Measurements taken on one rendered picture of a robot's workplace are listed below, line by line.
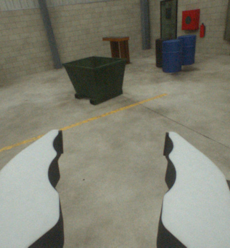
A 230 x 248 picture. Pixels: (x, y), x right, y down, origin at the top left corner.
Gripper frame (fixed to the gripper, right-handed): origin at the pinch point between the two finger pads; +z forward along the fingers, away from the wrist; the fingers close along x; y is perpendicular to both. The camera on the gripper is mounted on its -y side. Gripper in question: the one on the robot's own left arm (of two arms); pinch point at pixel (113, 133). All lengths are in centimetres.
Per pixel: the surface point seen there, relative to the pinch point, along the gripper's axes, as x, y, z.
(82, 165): -43, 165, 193
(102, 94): -31, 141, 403
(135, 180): 24, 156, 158
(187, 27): 285, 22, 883
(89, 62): -72, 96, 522
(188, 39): 225, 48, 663
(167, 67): 155, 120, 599
